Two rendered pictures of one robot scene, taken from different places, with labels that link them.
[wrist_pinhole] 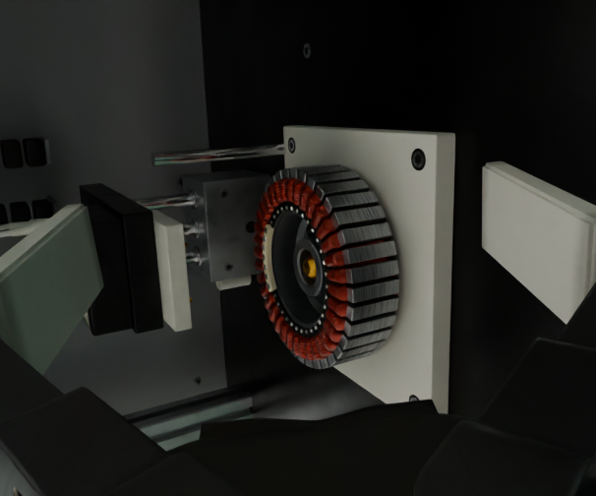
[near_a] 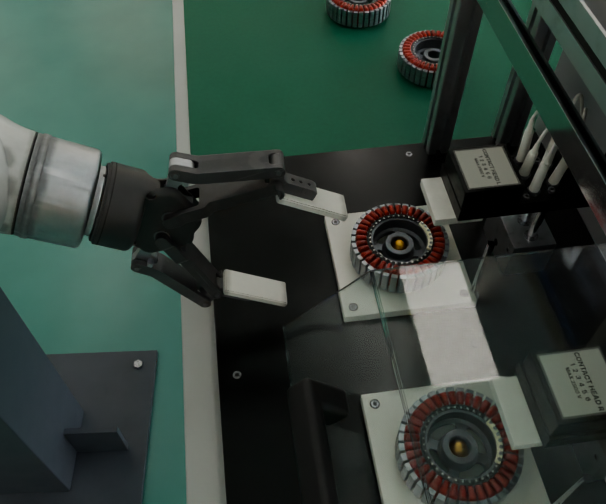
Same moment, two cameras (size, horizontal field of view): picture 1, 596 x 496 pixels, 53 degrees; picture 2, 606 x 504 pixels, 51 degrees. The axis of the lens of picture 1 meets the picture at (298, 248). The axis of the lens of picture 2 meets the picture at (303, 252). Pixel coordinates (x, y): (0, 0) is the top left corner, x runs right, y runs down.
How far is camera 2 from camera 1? 55 cm
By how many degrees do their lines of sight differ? 54
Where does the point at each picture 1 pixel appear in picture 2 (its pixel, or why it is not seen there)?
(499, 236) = (272, 285)
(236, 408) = (498, 134)
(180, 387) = not seen: hidden behind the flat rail
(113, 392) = (571, 80)
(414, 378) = (338, 230)
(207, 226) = (504, 226)
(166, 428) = (510, 97)
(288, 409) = not seen: hidden behind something
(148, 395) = not seen: hidden behind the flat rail
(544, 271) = (244, 279)
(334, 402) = (403, 191)
